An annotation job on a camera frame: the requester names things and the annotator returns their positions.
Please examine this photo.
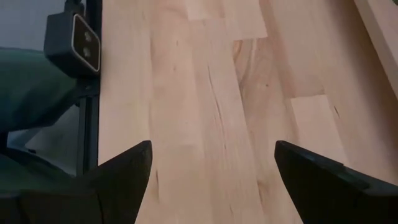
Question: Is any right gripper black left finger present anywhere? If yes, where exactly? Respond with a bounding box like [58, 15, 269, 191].
[93, 139, 154, 224]

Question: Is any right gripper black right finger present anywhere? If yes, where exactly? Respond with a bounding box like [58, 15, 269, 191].
[274, 140, 398, 224]

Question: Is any green cloth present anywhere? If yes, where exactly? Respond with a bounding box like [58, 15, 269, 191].
[0, 46, 80, 190]

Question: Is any black aluminium table frame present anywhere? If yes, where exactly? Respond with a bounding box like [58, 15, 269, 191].
[76, 0, 103, 177]

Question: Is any black table-level camera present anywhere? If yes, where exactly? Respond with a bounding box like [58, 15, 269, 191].
[43, 11, 102, 79]

